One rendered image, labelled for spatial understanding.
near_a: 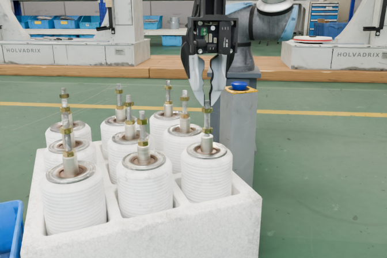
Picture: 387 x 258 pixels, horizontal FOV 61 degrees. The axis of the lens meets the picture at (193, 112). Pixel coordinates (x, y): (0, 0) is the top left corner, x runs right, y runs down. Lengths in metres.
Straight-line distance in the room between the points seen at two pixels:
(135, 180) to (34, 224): 0.17
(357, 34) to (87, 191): 2.65
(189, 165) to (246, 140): 0.29
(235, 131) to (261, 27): 0.44
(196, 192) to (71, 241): 0.22
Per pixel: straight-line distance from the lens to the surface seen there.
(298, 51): 2.68
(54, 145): 0.68
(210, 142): 0.59
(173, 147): 0.68
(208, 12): 0.52
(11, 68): 3.14
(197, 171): 0.58
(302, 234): 0.86
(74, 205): 0.54
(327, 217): 0.93
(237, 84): 0.81
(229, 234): 0.62
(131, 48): 2.74
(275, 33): 1.13
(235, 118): 0.80
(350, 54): 2.78
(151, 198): 0.56
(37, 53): 3.08
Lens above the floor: 0.49
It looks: 17 degrees down
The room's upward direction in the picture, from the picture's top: straight up
